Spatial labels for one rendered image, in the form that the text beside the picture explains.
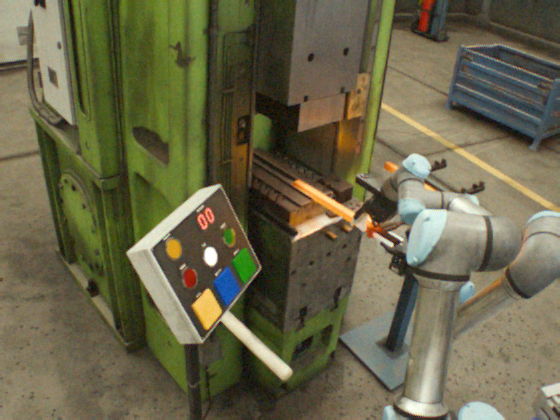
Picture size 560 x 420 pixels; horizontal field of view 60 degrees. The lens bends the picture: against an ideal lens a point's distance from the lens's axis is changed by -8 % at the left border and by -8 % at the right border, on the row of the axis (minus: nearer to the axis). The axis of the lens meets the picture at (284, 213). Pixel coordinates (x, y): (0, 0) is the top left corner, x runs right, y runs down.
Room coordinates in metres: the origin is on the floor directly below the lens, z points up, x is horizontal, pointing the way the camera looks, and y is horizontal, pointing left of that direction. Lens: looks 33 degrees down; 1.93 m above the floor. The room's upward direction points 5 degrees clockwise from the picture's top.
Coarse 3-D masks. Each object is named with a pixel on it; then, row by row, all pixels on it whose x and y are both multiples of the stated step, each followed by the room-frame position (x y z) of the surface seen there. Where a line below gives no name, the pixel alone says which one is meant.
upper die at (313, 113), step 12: (264, 96) 1.58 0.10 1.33; (336, 96) 1.56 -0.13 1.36; (264, 108) 1.57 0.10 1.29; (276, 108) 1.53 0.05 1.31; (288, 108) 1.49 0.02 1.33; (300, 108) 1.46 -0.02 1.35; (312, 108) 1.49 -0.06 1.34; (324, 108) 1.53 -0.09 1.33; (336, 108) 1.57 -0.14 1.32; (276, 120) 1.53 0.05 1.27; (288, 120) 1.49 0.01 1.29; (300, 120) 1.46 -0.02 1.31; (312, 120) 1.50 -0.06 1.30; (324, 120) 1.53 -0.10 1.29; (336, 120) 1.57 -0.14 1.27
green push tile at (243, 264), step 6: (240, 252) 1.14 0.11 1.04; (246, 252) 1.15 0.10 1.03; (234, 258) 1.11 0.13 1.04; (240, 258) 1.12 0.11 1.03; (246, 258) 1.14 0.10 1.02; (234, 264) 1.09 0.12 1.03; (240, 264) 1.11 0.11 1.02; (246, 264) 1.13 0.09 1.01; (252, 264) 1.14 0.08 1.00; (240, 270) 1.09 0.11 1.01; (246, 270) 1.11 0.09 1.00; (252, 270) 1.13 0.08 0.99; (240, 276) 1.08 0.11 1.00; (246, 276) 1.10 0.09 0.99
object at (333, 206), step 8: (296, 184) 1.60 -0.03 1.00; (304, 184) 1.60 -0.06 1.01; (312, 192) 1.55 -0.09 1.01; (320, 200) 1.51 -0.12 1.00; (328, 200) 1.50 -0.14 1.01; (328, 208) 1.48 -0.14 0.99; (336, 208) 1.46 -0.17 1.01; (344, 208) 1.46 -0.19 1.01; (344, 216) 1.43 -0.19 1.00; (352, 216) 1.42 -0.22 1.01; (368, 224) 1.37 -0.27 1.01; (376, 224) 1.37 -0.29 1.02; (368, 232) 1.34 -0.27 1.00; (376, 232) 1.33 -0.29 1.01; (384, 232) 1.33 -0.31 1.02; (392, 240) 1.29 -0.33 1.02
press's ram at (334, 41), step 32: (288, 0) 1.44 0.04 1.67; (320, 0) 1.48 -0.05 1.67; (352, 0) 1.58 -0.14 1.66; (288, 32) 1.44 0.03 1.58; (320, 32) 1.49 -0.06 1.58; (352, 32) 1.59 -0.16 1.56; (288, 64) 1.43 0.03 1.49; (320, 64) 1.50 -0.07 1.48; (352, 64) 1.60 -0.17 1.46; (288, 96) 1.42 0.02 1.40; (320, 96) 1.51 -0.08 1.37
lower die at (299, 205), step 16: (272, 160) 1.79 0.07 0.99; (256, 176) 1.66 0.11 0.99; (272, 176) 1.67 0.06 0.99; (304, 176) 1.69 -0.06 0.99; (256, 192) 1.58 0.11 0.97; (272, 192) 1.57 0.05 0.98; (288, 192) 1.56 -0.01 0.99; (304, 192) 1.56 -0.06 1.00; (320, 192) 1.57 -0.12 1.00; (272, 208) 1.52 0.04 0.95; (288, 208) 1.48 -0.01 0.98; (304, 208) 1.50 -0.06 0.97; (320, 208) 1.56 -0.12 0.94
